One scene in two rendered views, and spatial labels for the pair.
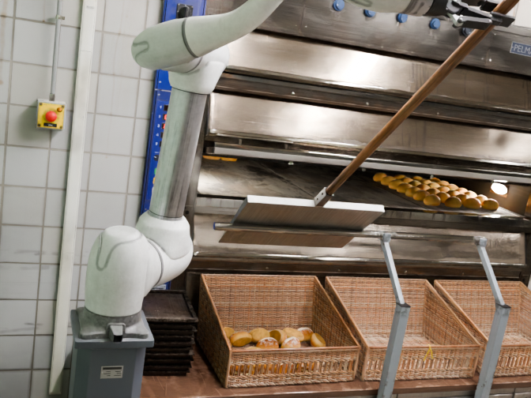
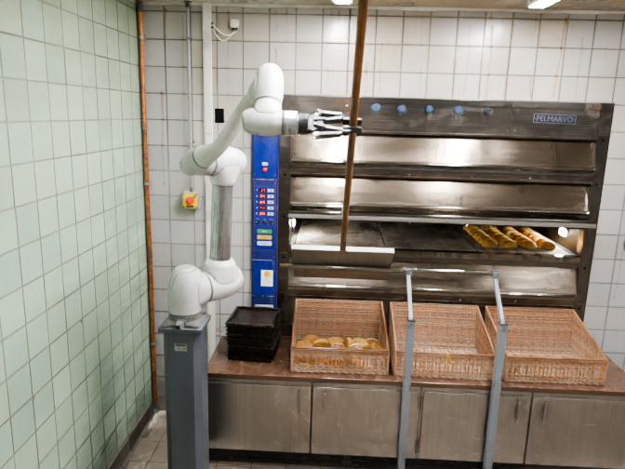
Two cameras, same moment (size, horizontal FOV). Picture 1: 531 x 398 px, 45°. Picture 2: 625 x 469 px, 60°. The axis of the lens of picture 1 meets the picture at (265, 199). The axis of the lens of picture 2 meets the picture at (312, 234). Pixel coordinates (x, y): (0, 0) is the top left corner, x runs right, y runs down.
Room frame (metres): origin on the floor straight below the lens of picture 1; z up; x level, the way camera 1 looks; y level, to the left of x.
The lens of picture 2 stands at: (-0.39, -1.18, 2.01)
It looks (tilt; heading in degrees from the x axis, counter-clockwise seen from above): 13 degrees down; 24
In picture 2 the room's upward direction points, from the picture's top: 2 degrees clockwise
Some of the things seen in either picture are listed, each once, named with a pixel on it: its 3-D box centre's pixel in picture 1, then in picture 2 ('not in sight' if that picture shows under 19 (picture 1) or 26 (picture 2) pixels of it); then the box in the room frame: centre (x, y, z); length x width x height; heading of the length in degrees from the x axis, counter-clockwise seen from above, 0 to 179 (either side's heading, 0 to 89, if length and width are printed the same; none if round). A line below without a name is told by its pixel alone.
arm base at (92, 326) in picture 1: (113, 318); (183, 317); (1.62, 0.36, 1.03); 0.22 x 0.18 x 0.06; 22
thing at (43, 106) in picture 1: (50, 114); (191, 200); (2.33, 0.83, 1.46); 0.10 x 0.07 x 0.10; 112
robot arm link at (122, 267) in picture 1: (119, 267); (186, 288); (1.65, 0.36, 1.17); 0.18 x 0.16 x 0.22; 157
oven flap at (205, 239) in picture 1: (376, 242); (431, 276); (2.93, -0.55, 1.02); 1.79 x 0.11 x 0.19; 112
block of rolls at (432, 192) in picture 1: (434, 189); (506, 234); (3.55, -0.93, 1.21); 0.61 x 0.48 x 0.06; 22
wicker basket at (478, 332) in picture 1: (504, 324); (540, 342); (2.90, -1.22, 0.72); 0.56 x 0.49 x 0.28; 113
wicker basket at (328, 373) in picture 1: (275, 325); (339, 334); (2.47, -0.12, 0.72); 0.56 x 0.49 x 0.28; 113
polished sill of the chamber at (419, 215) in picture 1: (379, 212); (432, 253); (2.95, -0.54, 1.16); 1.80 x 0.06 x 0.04; 112
